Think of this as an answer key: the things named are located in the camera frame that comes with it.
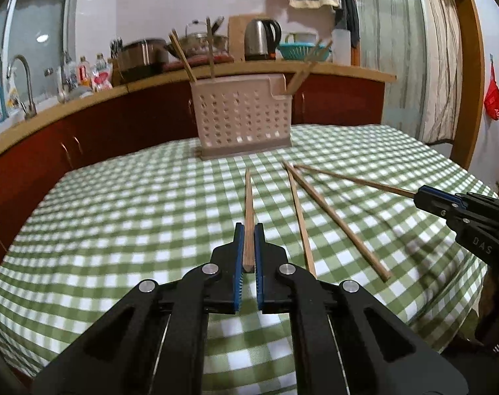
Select dark red kitchen cabinets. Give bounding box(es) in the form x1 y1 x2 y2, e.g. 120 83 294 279
0 74 385 263

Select chrome kitchen faucet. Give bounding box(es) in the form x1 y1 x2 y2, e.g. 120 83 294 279
6 53 39 121

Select red hanging bag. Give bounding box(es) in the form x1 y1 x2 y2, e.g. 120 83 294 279
484 55 499 121

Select green checked tablecloth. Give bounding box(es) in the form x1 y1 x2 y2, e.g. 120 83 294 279
0 125 493 375

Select striped door curtain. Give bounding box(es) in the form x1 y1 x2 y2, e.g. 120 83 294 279
356 0 463 145

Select white translucent container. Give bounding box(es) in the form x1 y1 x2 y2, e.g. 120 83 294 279
332 29 351 66

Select chopstick in holder right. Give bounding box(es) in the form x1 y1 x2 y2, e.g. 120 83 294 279
284 40 332 95

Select chopstick in holder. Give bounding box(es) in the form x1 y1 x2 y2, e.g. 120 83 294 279
169 30 197 83
284 40 332 95
206 17 216 79

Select pink perforated utensil holder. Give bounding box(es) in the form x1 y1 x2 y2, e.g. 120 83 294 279
191 74 292 160

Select dark hanging cloth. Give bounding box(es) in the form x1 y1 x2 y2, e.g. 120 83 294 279
334 0 360 48

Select white green mug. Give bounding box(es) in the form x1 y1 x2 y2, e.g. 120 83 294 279
284 32 317 44

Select teal plastic colander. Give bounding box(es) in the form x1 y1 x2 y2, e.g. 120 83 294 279
278 42 330 62

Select red white snack bag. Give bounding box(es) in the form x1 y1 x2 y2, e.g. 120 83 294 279
91 63 112 93

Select orange oil bottle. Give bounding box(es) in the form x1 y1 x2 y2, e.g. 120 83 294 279
77 56 92 88

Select red induction cooker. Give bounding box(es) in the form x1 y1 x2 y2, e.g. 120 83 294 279
163 53 234 72

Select white spray bottle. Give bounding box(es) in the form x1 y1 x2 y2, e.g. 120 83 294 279
6 69 21 116

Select knife block with knives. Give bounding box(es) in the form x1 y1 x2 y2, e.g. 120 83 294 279
109 38 123 87

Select black rice cooker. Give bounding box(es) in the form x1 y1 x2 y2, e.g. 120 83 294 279
118 39 168 83

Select stainless electric kettle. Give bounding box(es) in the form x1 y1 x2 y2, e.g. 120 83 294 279
244 18 282 61

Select chopstick in holder middle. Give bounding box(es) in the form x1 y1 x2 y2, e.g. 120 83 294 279
206 17 216 79

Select steel wok with lid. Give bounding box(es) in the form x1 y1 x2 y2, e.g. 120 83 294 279
178 16 228 58

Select chopstick in holder left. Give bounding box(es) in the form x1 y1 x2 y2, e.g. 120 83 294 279
169 30 197 83

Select wooden cutting board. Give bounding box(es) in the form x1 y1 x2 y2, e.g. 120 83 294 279
228 14 266 62

